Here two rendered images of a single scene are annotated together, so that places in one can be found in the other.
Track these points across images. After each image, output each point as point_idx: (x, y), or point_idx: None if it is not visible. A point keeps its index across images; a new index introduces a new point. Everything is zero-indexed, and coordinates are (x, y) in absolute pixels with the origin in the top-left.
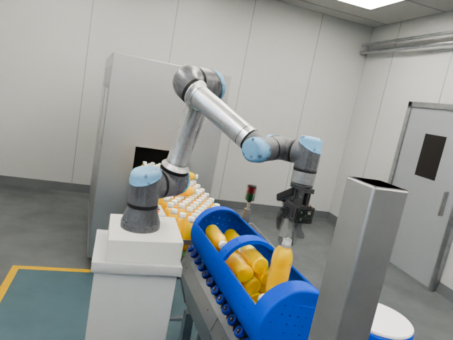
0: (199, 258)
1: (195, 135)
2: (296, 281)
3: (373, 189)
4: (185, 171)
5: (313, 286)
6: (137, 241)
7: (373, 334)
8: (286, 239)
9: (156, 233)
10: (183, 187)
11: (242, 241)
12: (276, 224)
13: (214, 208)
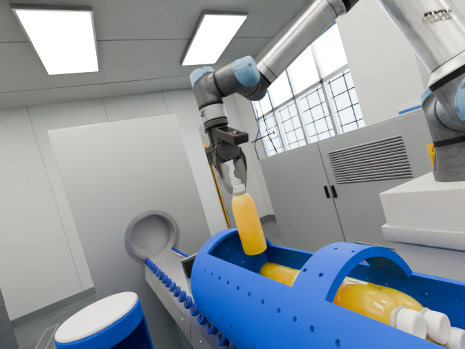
0: None
1: (392, 21)
2: (229, 232)
3: None
4: (431, 79)
5: (211, 244)
6: (413, 179)
7: None
8: (237, 185)
9: (432, 182)
10: (454, 111)
11: (348, 242)
12: (246, 165)
13: None
